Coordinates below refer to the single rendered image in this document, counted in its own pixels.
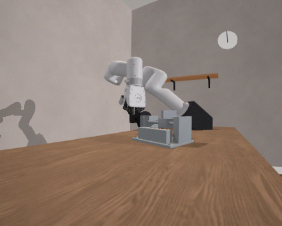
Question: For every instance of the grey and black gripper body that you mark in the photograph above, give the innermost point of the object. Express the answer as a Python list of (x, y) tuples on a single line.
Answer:
[(135, 96)]

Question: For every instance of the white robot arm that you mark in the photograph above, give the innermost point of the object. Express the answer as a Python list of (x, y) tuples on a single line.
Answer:
[(150, 78)]

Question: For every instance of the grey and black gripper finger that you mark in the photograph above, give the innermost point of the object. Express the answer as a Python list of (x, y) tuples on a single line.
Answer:
[(130, 111), (138, 111)]

